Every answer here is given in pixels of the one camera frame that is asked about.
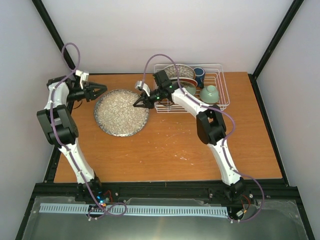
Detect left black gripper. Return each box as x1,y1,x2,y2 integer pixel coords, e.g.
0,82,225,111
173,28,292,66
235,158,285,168
65,81,107,103

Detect large grey rimmed plate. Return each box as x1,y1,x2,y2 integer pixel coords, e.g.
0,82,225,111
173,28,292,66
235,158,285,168
93,89,149,137

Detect floral patterned bowl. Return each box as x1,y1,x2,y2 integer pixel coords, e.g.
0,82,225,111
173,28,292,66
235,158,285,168
163,64,195,79

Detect mint plate with flower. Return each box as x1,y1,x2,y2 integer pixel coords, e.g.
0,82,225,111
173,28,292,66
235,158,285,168
182,84,197,96

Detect red and teal plate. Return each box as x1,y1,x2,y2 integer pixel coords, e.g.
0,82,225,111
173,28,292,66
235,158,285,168
170,77,198,87

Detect dark blue mug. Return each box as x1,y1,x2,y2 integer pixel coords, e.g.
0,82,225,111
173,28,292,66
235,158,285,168
193,67,206,89

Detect mint green bowl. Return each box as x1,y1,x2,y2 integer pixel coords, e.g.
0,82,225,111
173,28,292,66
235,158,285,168
199,85,220,104

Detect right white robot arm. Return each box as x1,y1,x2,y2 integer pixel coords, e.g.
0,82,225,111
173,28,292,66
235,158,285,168
133,70,245,201

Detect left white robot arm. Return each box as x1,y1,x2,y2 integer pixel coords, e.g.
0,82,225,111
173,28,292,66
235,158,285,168
36,76,108,202

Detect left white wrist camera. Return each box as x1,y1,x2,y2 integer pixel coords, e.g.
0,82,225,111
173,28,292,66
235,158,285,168
75,69,89,89

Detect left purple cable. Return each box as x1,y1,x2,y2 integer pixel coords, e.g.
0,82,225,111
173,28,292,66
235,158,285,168
49,42,128,222

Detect purple cable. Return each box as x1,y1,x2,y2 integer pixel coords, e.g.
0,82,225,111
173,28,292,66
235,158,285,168
143,53,265,224
49,42,128,222

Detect white wire dish rack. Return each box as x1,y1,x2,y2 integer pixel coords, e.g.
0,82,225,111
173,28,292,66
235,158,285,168
154,63,230,114

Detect black left frame post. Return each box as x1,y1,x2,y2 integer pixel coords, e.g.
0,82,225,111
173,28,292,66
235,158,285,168
31,0,76,70

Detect black frame post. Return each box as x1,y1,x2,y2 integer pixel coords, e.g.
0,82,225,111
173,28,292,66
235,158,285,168
31,0,76,70
251,0,305,79

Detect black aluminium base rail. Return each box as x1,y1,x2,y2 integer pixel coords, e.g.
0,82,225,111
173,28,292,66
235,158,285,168
32,181,299,204

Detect light blue cable duct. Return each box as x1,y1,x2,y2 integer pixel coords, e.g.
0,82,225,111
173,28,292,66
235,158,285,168
38,203,229,218

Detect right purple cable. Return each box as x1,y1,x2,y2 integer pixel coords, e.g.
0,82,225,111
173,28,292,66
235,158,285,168
143,53,265,224

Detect black right frame post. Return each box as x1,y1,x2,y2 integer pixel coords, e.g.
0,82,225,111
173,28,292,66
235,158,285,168
251,0,305,79

